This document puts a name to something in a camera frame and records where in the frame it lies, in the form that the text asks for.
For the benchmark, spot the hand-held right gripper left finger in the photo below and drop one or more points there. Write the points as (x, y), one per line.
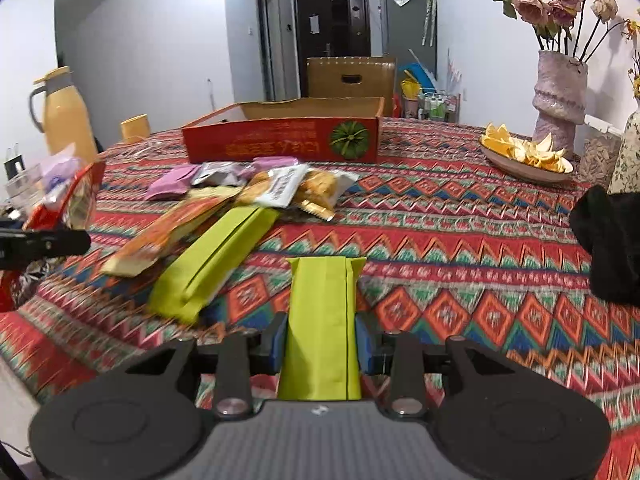
(277, 345)

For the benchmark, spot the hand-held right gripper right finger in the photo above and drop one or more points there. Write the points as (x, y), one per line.
(365, 345)

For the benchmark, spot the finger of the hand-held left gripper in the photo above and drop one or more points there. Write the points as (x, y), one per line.
(55, 242)

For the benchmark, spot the green snack packet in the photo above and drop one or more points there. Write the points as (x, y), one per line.
(315, 320)
(210, 265)

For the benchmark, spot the red colourful snack packet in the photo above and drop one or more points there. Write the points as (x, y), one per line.
(75, 195)

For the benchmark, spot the orange snack packet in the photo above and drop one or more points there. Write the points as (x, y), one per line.
(160, 232)

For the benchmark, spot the clear white-label snack packet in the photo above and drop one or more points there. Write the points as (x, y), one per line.
(300, 185)

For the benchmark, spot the red cardboard box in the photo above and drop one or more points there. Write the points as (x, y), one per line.
(280, 140)

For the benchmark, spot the purple tissue pack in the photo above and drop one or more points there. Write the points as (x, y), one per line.
(62, 170)

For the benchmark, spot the black paper bag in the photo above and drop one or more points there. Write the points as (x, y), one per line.
(15, 162)

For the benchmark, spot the yellow thermos jug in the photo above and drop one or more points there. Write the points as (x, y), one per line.
(67, 120)

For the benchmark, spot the yellow cup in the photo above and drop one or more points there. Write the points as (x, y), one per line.
(135, 130)

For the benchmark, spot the white pole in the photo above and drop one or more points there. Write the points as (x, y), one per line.
(210, 95)

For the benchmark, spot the shallow ceramic plate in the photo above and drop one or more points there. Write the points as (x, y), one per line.
(525, 172)

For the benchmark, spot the yellow bag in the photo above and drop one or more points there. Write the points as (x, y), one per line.
(409, 90)

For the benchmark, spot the black cloth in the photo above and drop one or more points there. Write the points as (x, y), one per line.
(610, 245)

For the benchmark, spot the grey interior door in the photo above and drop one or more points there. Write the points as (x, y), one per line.
(267, 40)

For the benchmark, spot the clear jar of seeds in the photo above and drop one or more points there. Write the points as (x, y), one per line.
(597, 160)

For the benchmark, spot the dark entrance door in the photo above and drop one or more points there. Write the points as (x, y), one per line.
(312, 45)

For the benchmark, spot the pink textured vase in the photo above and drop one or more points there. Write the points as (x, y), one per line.
(557, 100)

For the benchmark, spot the grey refrigerator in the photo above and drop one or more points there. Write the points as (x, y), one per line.
(410, 30)

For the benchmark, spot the white floral vase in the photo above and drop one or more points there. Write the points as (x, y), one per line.
(627, 155)

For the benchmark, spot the hanging white umbrellas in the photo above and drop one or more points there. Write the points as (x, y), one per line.
(428, 15)

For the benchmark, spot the dried rose bouquet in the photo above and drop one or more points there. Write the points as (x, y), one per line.
(532, 5)

